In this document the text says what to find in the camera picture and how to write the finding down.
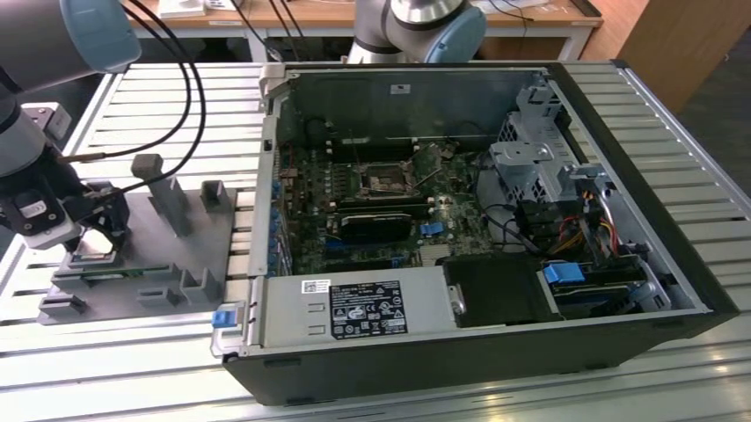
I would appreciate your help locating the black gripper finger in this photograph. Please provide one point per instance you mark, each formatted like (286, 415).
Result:
(118, 220)
(74, 242)

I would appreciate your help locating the silver square CPU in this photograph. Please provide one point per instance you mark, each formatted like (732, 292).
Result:
(94, 256)

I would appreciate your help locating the black RAM slot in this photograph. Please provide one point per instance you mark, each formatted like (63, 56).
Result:
(370, 147)
(382, 202)
(370, 156)
(382, 211)

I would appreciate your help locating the CPU socket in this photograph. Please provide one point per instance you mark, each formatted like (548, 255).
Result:
(385, 180)

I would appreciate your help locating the grey parts rack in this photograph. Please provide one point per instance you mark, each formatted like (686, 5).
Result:
(153, 250)

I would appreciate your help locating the green RAM stick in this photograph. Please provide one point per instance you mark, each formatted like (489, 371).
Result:
(130, 273)

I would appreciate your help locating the blue case latch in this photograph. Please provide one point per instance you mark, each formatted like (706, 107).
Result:
(225, 319)

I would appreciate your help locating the silver power supply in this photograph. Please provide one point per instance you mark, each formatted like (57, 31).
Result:
(294, 316)

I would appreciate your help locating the black graphics card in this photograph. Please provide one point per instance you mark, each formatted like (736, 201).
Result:
(376, 228)

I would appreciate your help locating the white box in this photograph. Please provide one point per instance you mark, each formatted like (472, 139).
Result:
(182, 9)

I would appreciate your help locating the small white device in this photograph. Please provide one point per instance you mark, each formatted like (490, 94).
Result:
(218, 4)

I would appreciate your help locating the thin metal locking lever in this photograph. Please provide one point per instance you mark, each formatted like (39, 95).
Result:
(426, 178)

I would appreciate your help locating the blue board connector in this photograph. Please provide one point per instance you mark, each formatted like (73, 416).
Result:
(432, 229)

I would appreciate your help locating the small silver heatsink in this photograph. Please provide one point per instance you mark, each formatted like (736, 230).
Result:
(434, 255)

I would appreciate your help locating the white sticker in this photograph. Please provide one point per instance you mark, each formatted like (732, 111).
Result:
(401, 89)

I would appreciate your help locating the green motherboard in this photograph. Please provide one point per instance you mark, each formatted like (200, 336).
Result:
(464, 215)

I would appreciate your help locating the black PC case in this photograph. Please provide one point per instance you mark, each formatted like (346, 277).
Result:
(412, 373)

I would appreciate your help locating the black plastic shroud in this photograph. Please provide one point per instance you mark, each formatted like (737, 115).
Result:
(500, 290)

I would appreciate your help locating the silver disk bay cage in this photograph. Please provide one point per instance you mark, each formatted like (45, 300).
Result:
(517, 176)

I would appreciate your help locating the blue disk carrier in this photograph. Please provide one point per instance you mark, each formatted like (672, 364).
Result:
(564, 274)

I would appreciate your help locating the wooden desk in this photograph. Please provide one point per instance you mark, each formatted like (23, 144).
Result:
(558, 19)

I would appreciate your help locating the wooden cabinet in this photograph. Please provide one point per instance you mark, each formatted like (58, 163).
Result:
(693, 44)

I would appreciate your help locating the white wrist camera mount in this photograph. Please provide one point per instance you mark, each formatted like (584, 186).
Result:
(50, 237)

